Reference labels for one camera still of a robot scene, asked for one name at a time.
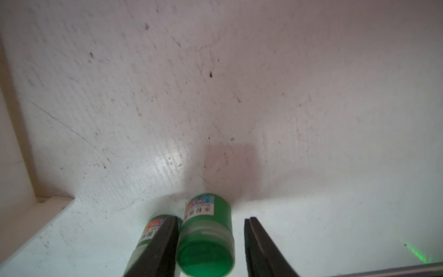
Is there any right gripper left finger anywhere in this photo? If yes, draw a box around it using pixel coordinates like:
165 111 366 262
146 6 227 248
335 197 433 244
122 216 180 277

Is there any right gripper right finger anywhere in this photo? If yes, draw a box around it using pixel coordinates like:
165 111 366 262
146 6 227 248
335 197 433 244
244 217 298 277

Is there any green paint can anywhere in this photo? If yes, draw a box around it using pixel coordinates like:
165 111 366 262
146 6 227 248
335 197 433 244
176 193 235 277
123 214 183 277

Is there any white drawer cabinet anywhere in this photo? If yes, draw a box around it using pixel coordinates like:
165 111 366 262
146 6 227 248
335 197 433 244
1 96 75 268

